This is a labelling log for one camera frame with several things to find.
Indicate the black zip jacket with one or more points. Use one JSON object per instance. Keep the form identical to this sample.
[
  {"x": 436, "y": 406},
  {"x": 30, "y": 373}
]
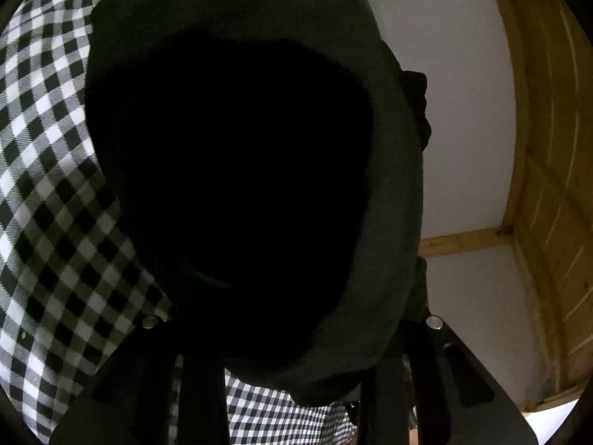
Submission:
[{"x": 255, "y": 171}]

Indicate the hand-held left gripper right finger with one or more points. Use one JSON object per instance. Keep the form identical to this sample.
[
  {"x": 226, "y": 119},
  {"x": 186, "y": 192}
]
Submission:
[{"x": 431, "y": 380}]

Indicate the black white checkered bed sheet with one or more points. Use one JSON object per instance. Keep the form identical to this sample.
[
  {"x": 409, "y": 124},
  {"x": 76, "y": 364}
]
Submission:
[{"x": 41, "y": 171}]

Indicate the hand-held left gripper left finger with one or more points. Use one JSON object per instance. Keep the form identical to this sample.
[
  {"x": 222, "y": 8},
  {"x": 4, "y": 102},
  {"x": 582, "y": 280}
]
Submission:
[{"x": 199, "y": 394}]

